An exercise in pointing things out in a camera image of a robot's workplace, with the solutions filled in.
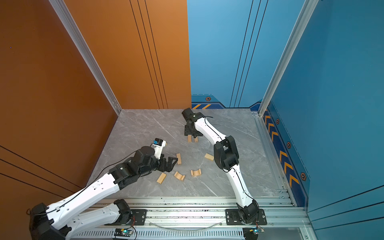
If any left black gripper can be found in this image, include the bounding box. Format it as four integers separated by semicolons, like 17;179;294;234
138;152;179;179

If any wood arch block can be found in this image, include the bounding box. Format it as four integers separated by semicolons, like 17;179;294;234
174;171;186;181
191;169;202;177

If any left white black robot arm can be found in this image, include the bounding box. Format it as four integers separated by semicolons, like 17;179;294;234
29;143;166;240

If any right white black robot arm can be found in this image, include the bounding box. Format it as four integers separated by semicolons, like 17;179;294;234
182;108;260;225

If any ribbed wood block right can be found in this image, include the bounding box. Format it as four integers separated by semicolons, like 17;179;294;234
205;154;214;161

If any left green circuit board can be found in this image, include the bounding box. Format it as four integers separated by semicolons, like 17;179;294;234
114;228;136;239

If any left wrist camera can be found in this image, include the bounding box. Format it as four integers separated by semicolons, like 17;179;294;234
151;138;167;160

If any aluminium rail frame front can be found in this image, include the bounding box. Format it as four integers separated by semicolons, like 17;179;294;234
53;196;318;240

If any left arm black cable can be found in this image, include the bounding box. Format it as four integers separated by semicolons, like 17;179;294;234
26;149;142;217

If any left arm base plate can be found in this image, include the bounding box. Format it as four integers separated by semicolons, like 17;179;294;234
106;209;147;226

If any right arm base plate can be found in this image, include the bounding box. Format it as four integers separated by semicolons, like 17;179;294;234
225;209;268;226

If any right aluminium corner post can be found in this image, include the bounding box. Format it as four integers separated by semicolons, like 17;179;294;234
258;0;319;117

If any aluminium corner post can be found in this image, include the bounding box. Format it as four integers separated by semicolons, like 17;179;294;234
49;0;122;115
258;0;319;117

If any left aluminium corner post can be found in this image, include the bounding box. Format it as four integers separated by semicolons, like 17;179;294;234
49;0;122;115

